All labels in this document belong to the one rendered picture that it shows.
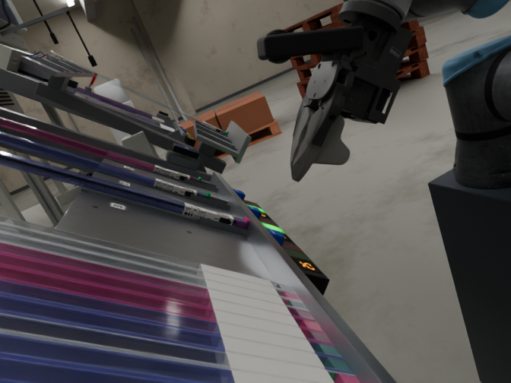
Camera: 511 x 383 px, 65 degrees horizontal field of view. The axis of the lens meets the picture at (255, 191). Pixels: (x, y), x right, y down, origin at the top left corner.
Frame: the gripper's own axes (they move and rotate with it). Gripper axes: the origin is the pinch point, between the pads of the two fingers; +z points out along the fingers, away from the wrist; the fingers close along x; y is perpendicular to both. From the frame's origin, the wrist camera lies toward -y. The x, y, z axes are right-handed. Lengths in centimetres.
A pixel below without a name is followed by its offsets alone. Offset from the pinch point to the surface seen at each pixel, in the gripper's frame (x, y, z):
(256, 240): -5.1, -3.2, 8.5
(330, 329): -23.8, -3.1, 7.8
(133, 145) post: 58, -19, 11
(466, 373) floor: 25, 74, 36
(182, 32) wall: 1035, 7, -170
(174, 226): -4.8, -12.2, 9.5
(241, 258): -9.6, -5.7, 9.4
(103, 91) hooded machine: 740, -97, 25
